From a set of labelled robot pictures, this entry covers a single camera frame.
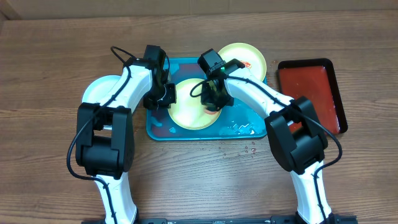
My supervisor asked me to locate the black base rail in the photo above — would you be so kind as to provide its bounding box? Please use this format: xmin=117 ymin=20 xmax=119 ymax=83
xmin=81 ymin=214 xmax=358 ymax=224

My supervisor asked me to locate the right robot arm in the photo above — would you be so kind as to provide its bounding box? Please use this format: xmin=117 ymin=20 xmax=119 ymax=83
xmin=198 ymin=49 xmax=336 ymax=223

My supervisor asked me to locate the light blue plate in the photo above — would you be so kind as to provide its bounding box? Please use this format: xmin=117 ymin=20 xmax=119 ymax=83
xmin=81 ymin=75 xmax=121 ymax=103

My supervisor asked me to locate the black red-lined tray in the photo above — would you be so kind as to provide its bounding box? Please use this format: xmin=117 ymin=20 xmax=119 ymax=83
xmin=277 ymin=58 xmax=348 ymax=134

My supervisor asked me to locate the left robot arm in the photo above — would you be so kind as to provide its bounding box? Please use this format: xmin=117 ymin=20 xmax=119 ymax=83
xmin=67 ymin=45 xmax=177 ymax=223

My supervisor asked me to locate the pink sponge dark scrubber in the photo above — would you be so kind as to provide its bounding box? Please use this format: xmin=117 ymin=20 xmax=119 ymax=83
xmin=204 ymin=108 xmax=219 ymax=114

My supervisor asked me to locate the yellow-green plate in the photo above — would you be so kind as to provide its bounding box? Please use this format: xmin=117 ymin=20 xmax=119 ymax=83
xmin=218 ymin=43 xmax=267 ymax=82
xmin=168 ymin=78 xmax=221 ymax=130

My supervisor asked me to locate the teal plastic tray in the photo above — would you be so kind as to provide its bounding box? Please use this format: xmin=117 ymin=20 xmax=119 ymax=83
xmin=146 ymin=58 xmax=267 ymax=141

